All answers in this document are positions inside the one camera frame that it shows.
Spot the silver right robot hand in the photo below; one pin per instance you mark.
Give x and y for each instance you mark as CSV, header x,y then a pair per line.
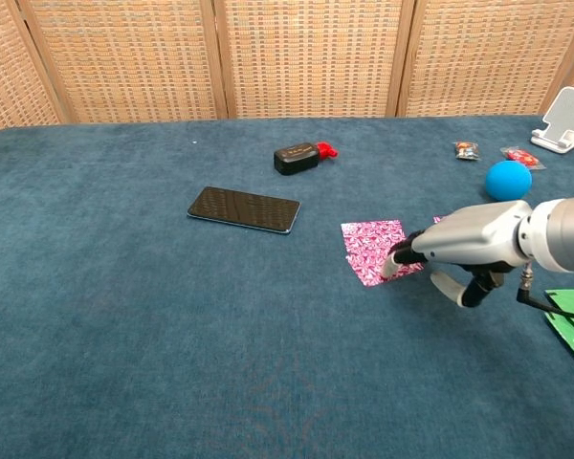
x,y
473,234

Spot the pink patterned card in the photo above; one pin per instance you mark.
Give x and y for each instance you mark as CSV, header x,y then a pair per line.
x,y
363,248

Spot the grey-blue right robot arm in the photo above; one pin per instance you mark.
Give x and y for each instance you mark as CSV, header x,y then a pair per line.
x,y
564,234

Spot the blue ball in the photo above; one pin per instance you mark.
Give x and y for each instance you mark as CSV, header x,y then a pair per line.
x,y
508,179

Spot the dark orange candy packet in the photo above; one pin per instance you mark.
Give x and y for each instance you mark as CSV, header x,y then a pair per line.
x,y
466,150

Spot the red candy packet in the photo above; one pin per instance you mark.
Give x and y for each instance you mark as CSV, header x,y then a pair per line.
x,y
521,156

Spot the white phone stand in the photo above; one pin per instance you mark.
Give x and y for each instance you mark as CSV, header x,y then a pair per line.
x,y
567,112

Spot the black bottle with red cap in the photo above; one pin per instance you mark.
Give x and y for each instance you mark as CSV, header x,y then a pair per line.
x,y
294,159

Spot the black smartphone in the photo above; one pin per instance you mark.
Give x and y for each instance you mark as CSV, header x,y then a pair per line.
x,y
244,209

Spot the blue table cover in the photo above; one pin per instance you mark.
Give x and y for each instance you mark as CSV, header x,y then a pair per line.
x,y
124,311

